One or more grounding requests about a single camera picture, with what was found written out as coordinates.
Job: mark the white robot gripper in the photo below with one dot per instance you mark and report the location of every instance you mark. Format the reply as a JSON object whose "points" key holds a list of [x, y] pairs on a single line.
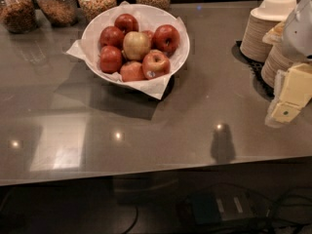
{"points": [[298, 38]]}

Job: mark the red yellow apple front right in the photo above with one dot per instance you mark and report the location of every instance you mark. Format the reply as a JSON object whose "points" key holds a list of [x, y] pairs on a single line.
{"points": [[155, 64]]}

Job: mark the white bowl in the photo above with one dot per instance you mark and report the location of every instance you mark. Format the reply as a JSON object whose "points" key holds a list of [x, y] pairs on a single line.
{"points": [[136, 10]]}

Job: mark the yellow green apple centre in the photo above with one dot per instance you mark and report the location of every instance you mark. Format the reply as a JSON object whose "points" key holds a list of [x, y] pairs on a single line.
{"points": [[136, 45]]}

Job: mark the pale red apple front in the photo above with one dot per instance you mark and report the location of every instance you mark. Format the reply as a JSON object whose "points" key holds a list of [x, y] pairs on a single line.
{"points": [[132, 71]]}

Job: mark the red apple top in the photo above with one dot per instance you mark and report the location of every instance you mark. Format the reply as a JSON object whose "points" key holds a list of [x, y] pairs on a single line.
{"points": [[126, 23]]}

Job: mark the red apple lower left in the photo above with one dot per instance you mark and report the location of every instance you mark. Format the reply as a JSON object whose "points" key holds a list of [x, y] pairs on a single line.
{"points": [[111, 59]]}

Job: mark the red apple upper left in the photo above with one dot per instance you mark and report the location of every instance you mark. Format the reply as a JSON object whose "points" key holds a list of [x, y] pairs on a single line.
{"points": [[111, 36]]}

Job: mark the stack of paper bowls front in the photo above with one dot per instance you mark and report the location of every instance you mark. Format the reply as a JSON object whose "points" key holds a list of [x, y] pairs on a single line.
{"points": [[274, 62]]}

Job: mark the stack of paper bowls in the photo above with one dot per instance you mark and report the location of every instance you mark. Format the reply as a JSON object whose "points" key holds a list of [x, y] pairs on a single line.
{"points": [[261, 20], [274, 62]]}

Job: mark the black rubber mat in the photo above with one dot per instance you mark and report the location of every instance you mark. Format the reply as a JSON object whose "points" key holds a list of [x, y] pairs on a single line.
{"points": [[255, 67]]}

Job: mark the stack of paper bowls rear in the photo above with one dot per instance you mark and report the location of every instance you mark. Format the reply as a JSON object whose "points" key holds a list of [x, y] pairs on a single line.
{"points": [[261, 20]]}

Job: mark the dark box under table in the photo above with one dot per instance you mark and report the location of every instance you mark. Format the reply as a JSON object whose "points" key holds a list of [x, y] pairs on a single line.
{"points": [[216, 207]]}

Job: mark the white paper liner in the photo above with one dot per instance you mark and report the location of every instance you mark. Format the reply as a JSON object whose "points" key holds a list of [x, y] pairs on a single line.
{"points": [[152, 85]]}

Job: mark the glass jar far left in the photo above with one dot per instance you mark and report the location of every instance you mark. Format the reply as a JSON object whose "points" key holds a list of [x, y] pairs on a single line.
{"points": [[17, 16]]}

